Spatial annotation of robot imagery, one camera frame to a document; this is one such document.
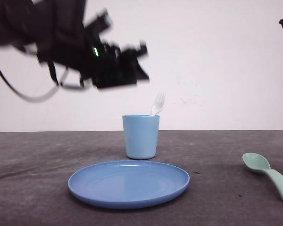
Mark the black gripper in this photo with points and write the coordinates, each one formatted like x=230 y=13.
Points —
x=99 y=63

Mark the mint green plastic spoon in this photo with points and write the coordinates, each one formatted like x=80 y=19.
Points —
x=259 y=164

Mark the blue plastic plate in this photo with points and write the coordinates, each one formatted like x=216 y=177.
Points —
x=126 y=185

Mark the light blue plastic cup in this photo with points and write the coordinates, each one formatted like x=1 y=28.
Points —
x=141 y=135

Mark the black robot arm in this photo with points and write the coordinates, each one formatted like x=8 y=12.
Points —
x=56 y=28

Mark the white plastic fork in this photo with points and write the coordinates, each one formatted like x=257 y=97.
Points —
x=158 y=104

